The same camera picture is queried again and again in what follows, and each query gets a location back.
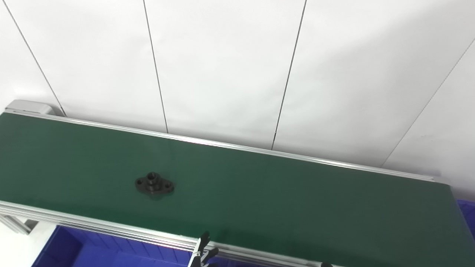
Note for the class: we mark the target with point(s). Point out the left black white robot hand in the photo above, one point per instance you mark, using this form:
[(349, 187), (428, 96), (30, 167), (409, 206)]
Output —
[(200, 256)]

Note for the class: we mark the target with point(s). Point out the black flanged metal part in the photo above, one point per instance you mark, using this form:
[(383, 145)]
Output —
[(154, 184)]

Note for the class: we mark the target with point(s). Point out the green conveyor belt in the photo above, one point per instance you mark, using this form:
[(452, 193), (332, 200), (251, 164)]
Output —
[(111, 230), (278, 196)]

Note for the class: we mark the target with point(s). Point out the blue plastic bin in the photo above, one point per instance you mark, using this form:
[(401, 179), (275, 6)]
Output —
[(468, 217), (104, 254)]

